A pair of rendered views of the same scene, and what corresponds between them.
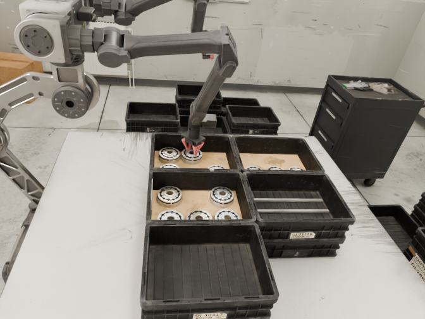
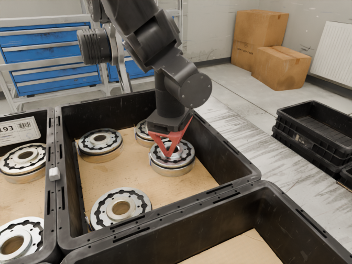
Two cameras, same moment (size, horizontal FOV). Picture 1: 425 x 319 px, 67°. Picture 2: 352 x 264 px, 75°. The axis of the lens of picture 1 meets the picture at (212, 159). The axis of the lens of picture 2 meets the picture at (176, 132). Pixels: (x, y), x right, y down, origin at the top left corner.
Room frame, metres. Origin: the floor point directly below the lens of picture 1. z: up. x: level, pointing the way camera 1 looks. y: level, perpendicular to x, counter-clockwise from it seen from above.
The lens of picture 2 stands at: (1.23, -0.30, 1.18)
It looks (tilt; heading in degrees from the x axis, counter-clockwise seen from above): 34 degrees down; 77
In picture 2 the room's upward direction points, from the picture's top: straight up
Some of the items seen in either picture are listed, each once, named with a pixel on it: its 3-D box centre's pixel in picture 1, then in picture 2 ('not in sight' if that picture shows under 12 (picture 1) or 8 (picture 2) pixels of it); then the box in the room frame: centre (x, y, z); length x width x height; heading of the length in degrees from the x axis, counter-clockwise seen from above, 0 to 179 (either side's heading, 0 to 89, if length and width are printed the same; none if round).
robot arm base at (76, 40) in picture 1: (80, 40); not in sight; (0.98, 0.45, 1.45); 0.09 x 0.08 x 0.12; 13
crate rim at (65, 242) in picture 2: (193, 152); (138, 138); (1.24, 0.09, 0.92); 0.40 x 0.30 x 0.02; 101
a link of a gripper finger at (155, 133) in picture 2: (194, 146); (169, 135); (1.30, 0.10, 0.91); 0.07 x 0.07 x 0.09; 56
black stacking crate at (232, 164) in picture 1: (193, 161); (140, 157); (1.24, 0.09, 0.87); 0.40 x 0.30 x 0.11; 101
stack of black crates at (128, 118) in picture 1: (152, 135); (312, 154); (2.20, 0.51, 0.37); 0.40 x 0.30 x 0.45; 103
